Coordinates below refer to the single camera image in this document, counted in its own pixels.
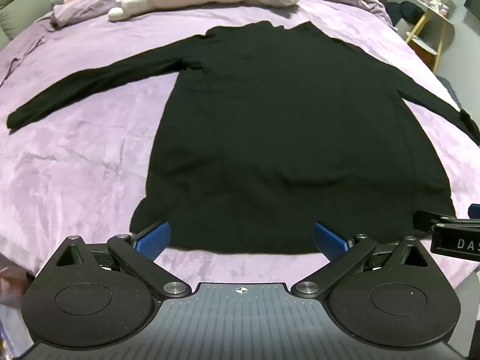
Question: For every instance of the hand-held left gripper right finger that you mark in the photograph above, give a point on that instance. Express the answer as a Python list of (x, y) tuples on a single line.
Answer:
[(330, 240)]

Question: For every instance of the yellow side table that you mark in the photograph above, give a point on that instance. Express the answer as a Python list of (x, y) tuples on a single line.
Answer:
[(431, 26)]

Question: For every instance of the green pillow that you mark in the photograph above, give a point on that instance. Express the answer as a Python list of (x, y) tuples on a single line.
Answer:
[(18, 0)]

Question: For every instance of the purple bed blanket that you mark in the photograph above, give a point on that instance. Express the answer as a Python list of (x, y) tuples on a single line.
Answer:
[(86, 172)]

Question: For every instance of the black long-sleeve shirt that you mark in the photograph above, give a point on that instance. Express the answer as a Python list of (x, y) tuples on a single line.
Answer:
[(285, 127)]

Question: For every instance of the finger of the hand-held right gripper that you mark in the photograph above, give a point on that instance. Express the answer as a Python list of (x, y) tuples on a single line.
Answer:
[(431, 219)]

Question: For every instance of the dark cloth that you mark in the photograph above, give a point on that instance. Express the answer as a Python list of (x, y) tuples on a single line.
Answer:
[(405, 13)]

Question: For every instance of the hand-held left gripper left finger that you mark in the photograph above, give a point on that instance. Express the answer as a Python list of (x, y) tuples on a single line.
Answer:
[(154, 237)]

